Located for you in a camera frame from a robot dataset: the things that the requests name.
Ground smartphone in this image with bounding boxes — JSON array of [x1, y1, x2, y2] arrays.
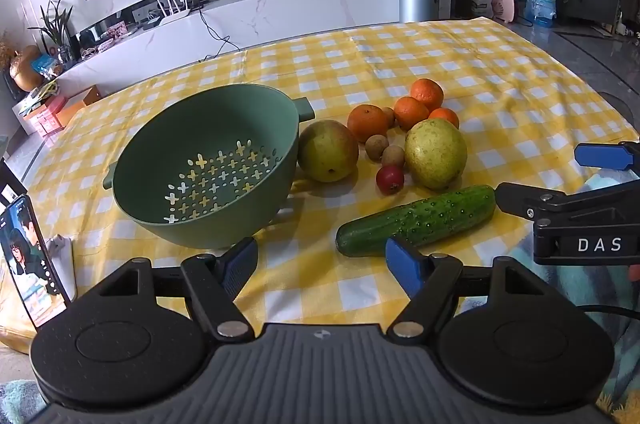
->
[[0, 194, 72, 331]]

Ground white router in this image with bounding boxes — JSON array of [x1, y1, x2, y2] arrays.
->
[[155, 0, 194, 26]]

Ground blue snack bag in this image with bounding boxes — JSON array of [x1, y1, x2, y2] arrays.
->
[[30, 53, 64, 78]]

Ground small orange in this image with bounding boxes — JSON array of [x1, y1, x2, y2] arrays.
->
[[410, 78, 445, 111], [393, 96, 431, 131], [428, 107, 460, 130]]

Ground pink boxes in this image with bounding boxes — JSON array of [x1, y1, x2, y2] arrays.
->
[[17, 97, 67, 136]]

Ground orange box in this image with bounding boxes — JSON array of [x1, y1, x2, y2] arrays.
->
[[55, 85, 102, 128]]

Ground potted orchid plant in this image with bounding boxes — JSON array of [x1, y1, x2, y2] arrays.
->
[[27, 0, 77, 66]]

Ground brown kiwi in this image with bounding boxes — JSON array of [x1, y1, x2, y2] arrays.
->
[[381, 145, 405, 168]]

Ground teal patterned cloth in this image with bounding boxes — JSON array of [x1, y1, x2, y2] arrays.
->
[[515, 171, 640, 424]]

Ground large orange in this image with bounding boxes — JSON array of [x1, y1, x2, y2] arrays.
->
[[347, 104, 391, 143]]

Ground gold vase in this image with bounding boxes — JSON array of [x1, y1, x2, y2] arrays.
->
[[9, 44, 44, 93]]

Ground white phone stand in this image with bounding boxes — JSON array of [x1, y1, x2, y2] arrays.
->
[[47, 234, 77, 301]]

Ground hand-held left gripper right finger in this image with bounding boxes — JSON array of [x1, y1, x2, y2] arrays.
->
[[385, 237, 563, 340]]

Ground white marble TV cabinet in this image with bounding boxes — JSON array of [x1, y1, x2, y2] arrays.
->
[[50, 0, 453, 105]]

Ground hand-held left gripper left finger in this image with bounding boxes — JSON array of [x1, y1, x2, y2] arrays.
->
[[80, 237, 259, 342]]

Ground green cucumber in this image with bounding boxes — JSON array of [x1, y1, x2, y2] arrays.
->
[[335, 184, 497, 257]]

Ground yellow-green pear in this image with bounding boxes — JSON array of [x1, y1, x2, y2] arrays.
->
[[404, 119, 468, 190], [298, 120, 360, 183]]

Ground black power cable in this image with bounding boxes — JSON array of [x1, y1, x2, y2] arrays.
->
[[199, 6, 247, 61]]

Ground pink pig-shaped heater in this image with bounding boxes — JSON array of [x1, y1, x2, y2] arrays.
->
[[491, 0, 519, 24]]

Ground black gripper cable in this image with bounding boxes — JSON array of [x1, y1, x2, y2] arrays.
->
[[575, 303, 640, 321]]

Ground yellow checked tablecloth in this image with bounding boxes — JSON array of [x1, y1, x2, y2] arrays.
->
[[0, 18, 640, 355]]

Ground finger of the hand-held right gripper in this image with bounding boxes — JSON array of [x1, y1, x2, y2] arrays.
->
[[495, 178, 640, 221], [574, 140, 640, 177]]

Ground green colander bowl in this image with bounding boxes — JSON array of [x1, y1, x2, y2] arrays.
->
[[102, 84, 316, 251]]

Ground small red fruit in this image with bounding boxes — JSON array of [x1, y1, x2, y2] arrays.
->
[[376, 165, 405, 195]]

